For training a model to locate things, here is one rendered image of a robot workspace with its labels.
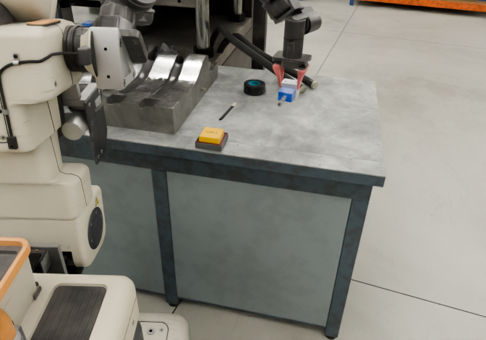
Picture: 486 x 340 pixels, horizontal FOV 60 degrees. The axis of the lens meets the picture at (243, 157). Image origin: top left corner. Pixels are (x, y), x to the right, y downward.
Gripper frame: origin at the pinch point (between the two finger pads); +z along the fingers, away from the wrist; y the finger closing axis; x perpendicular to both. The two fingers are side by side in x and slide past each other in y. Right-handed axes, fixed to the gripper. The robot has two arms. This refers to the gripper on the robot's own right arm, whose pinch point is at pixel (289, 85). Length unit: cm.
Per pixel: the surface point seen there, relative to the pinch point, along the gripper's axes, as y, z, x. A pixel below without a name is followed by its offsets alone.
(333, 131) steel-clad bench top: -14.2, 15.0, -4.6
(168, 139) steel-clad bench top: 30.9, 14.7, 20.7
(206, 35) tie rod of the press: 54, 6, -55
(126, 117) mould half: 46, 11, 19
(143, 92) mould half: 44.4, 5.8, 11.0
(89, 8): 113, 0, -52
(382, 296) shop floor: -44, 95, -17
